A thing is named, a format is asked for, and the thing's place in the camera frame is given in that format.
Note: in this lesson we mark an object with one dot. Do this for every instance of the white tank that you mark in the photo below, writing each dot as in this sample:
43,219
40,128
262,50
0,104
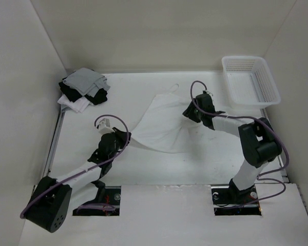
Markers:
163,127
78,106

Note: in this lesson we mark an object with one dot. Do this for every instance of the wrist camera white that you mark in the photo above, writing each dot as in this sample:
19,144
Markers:
207,92
103,126

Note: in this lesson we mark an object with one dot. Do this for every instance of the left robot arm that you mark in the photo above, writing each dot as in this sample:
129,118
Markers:
54,197

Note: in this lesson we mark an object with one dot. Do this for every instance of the black folded tank top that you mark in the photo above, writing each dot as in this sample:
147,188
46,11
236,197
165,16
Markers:
73,95

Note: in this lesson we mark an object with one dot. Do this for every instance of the white plastic basket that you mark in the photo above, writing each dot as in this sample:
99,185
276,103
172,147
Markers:
249,83

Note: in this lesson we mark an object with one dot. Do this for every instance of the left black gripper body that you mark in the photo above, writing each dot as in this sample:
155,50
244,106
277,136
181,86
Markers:
114,152

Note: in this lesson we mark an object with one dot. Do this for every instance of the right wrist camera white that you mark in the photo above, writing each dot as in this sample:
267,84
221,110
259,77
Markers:
207,92

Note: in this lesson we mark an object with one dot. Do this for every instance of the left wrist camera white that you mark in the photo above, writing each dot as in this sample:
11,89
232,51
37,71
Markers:
103,126

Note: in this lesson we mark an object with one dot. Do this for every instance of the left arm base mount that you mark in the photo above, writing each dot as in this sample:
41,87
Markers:
105,203

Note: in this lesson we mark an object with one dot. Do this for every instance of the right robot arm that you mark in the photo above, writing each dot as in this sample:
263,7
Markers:
259,146

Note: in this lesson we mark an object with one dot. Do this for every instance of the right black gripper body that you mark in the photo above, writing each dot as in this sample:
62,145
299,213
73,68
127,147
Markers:
201,113

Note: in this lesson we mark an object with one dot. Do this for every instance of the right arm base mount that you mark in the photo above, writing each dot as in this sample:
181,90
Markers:
229,201

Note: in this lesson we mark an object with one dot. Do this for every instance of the grey folded tank top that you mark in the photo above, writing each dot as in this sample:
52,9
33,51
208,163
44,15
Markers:
86,82

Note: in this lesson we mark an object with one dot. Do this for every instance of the white folded tank top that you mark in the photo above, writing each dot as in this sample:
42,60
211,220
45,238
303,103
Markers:
78,106

